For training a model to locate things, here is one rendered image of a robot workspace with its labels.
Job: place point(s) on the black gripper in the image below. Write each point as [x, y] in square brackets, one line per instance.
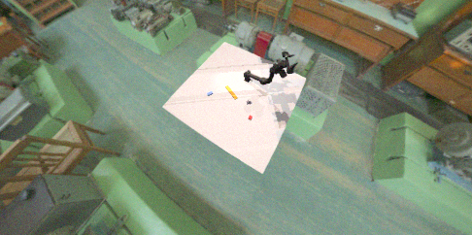
[286, 55]

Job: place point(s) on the yellow bar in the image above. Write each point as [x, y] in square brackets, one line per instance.
[231, 92]

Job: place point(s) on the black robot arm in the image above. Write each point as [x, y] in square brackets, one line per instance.
[274, 70]

